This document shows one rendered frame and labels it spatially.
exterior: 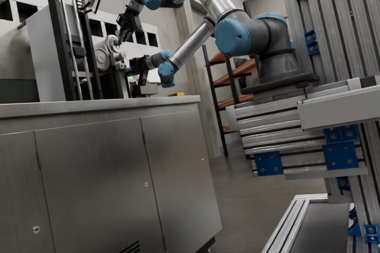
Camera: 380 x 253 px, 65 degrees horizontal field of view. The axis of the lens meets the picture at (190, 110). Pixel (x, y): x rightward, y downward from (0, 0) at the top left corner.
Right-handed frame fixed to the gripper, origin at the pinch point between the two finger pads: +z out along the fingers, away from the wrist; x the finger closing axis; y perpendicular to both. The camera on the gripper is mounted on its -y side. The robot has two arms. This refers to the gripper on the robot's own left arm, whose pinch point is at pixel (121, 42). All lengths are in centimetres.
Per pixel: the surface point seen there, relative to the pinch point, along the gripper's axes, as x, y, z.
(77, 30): 33.3, -3.9, -4.4
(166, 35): -346, 229, 77
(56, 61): 36.8, -3.0, 13.8
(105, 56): 9.7, -3.1, 8.2
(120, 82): 6.7, -18.0, 14.7
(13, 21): 38, 39, 16
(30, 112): 72, -46, 6
